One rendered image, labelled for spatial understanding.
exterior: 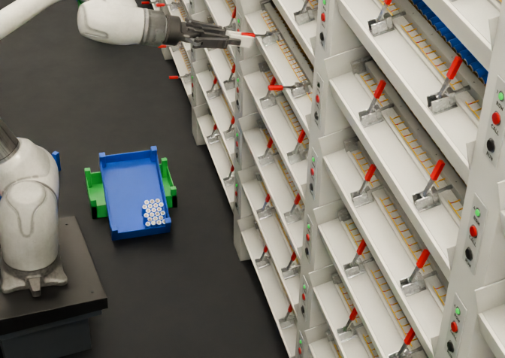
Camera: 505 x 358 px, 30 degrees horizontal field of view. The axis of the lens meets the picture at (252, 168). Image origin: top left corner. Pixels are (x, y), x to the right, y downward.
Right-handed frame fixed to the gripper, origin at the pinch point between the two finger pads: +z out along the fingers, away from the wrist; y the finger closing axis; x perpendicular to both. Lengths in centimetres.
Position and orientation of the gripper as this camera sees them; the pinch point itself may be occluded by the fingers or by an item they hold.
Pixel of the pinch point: (239, 39)
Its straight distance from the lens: 245.6
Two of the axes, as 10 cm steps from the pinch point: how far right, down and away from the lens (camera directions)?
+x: 2.6, -8.2, -5.1
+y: 2.5, 5.6, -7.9
